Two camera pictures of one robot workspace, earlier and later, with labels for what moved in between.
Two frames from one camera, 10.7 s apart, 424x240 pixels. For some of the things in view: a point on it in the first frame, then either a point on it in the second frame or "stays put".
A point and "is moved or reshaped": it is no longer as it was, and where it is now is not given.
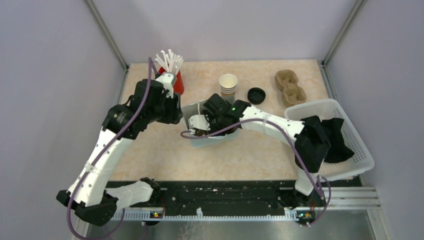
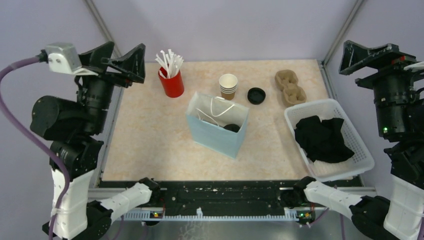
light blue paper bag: [196, 108] is moved or reshaped
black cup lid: [256, 96] stays put
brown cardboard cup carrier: [287, 81] stays put
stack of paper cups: [228, 83] stays put
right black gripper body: [213, 121] to [391, 89]
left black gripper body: [167, 110] to [97, 92]
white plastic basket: [362, 160] stays put
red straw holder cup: [178, 86] stays put
